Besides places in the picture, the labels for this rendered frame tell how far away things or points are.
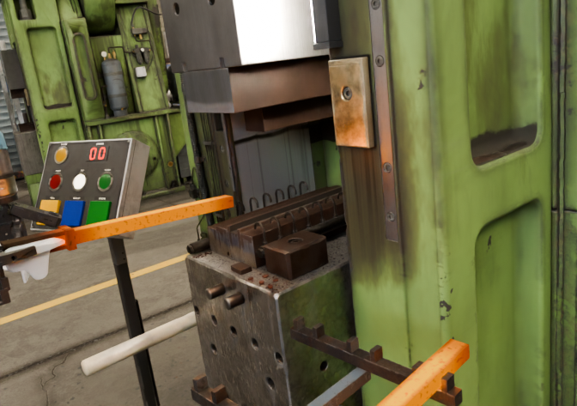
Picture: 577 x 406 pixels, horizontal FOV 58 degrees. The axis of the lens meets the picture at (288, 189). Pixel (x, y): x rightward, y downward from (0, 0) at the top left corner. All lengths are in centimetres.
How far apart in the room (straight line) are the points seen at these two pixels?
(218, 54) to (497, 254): 76
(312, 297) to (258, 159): 51
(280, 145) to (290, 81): 36
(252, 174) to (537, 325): 82
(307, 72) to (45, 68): 490
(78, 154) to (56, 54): 436
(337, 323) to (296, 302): 14
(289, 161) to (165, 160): 465
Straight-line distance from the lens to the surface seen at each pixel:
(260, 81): 117
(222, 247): 131
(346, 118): 104
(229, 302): 116
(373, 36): 101
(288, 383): 118
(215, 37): 115
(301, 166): 160
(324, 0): 104
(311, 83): 126
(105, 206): 155
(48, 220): 139
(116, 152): 159
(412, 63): 96
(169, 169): 619
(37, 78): 593
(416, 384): 76
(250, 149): 148
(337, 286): 119
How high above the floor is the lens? 138
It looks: 14 degrees down
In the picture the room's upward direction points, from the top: 7 degrees counter-clockwise
